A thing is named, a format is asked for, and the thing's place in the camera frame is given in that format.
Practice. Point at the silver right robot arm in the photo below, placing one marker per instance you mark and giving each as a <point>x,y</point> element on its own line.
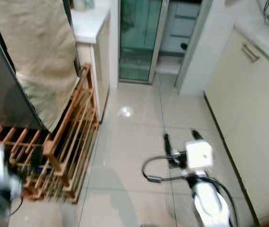
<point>210,203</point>

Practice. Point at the dark grey fridge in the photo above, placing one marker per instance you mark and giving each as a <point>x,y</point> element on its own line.
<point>6,94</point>

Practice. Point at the cream kitchen cabinet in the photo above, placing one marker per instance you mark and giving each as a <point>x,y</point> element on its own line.
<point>248,118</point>

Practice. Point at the wooden slat rack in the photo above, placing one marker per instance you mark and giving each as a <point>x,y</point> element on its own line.
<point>77,137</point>

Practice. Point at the green glass sliding door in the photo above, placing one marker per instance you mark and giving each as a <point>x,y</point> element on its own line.
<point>139,38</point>

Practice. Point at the beige cloth cover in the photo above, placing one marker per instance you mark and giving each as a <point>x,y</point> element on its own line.
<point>40,47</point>

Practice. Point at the narrow white top cabinet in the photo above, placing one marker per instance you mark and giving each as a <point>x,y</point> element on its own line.
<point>92,33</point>

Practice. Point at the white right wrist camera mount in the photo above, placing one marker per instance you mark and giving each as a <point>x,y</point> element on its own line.
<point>199,155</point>

